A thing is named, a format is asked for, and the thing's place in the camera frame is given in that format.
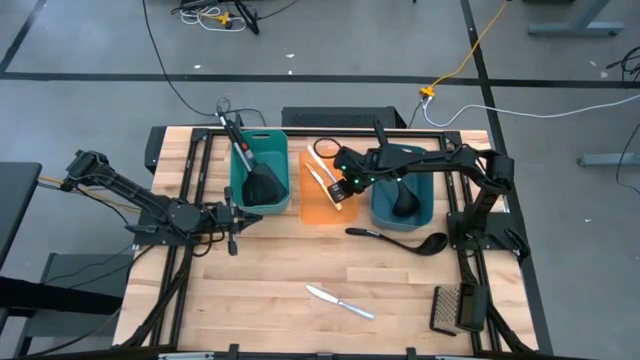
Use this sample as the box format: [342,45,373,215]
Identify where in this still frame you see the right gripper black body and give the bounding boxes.
[333,146,382,184]

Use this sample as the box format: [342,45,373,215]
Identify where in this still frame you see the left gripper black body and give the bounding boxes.
[215,187,242,257]

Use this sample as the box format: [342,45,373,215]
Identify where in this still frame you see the gold handled table knife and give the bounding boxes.
[303,162,345,212]

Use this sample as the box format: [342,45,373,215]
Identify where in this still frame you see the slotted black spatula silver handle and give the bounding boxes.
[215,107,290,208]

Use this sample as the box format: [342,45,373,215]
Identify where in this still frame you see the silver table knife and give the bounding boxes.
[305,284,377,322]
[306,144,339,185]

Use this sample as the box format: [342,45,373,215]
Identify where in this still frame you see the blue plastic bin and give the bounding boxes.
[369,143,435,233]

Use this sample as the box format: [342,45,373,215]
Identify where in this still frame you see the large black ladle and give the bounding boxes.
[372,118,422,218]

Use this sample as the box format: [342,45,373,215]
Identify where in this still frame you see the solid black spatula red mark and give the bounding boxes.
[227,124,261,171]

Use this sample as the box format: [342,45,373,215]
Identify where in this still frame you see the small black ladle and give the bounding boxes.
[344,227,450,257]

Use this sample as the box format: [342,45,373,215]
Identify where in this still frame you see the orange translucent plastic bin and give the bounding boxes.
[298,145,361,227]

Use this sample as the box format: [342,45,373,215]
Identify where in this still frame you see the black computer case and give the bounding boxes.
[280,105,408,129]

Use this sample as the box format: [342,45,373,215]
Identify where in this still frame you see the green plastic bin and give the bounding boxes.
[228,129,292,217]

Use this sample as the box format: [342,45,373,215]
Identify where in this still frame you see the grey metal cart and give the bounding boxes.
[14,252,136,351]

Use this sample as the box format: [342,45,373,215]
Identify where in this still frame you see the black beam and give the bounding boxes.
[0,276,125,317]

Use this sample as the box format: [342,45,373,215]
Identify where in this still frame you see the black side table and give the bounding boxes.
[0,161,44,269]

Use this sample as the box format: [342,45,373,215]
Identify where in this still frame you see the grey desk foot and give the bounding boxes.
[577,152,640,167]
[527,0,626,37]

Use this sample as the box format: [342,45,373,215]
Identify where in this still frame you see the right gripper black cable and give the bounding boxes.
[313,138,346,161]

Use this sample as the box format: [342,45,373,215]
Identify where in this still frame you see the black aluminium rig frame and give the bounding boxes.
[117,125,539,360]

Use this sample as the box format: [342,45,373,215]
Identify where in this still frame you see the yellow extension cord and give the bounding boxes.
[418,0,512,99]

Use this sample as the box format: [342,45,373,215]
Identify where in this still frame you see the black looped cable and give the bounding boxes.
[214,95,269,129]

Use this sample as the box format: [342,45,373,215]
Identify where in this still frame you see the silver metal bracket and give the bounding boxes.
[157,351,217,360]

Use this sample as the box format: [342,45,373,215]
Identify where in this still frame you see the long black hanging cable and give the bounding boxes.
[141,0,201,115]

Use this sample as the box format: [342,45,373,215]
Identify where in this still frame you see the yellow braided cable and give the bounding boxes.
[38,174,144,214]

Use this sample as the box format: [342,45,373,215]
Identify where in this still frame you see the white power cable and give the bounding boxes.
[422,93,640,129]

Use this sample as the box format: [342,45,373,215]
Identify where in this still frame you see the tangled white yellow cables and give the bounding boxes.
[169,0,301,36]

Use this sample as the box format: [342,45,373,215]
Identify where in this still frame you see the curved black floor cable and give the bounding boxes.
[614,122,640,196]

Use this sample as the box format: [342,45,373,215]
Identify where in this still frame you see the black cable bundle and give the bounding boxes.
[605,45,640,81]

